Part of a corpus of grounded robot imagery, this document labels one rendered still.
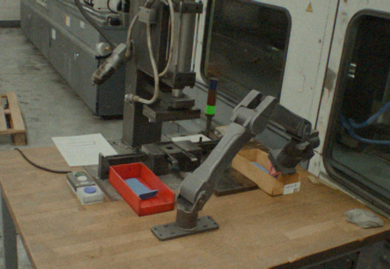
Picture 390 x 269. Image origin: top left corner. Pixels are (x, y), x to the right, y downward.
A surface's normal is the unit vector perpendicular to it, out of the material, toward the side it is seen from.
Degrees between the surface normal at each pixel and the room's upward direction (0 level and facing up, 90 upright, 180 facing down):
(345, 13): 90
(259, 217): 0
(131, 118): 90
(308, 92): 90
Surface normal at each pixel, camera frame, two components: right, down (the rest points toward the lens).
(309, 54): -0.89, 0.07
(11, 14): 0.45, 0.34
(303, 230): 0.10, -0.94
